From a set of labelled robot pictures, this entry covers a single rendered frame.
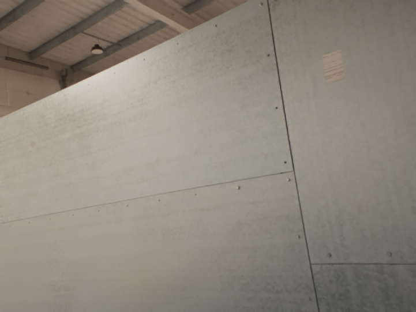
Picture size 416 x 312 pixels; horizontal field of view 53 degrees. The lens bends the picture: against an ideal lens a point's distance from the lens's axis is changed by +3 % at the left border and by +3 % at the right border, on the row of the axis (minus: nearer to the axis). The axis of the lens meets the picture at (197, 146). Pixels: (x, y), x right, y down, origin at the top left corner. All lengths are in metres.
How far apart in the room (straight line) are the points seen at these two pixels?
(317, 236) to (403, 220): 0.21
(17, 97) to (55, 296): 11.09
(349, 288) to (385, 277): 0.09
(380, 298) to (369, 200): 0.23
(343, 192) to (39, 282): 1.45
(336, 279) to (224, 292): 0.36
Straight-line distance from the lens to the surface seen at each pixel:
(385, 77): 1.14
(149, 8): 9.90
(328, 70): 1.19
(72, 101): 1.91
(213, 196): 1.33
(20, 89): 13.00
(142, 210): 1.55
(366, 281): 1.15
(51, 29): 12.27
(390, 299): 1.15
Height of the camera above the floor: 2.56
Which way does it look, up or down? 10 degrees up
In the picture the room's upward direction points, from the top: 7 degrees counter-clockwise
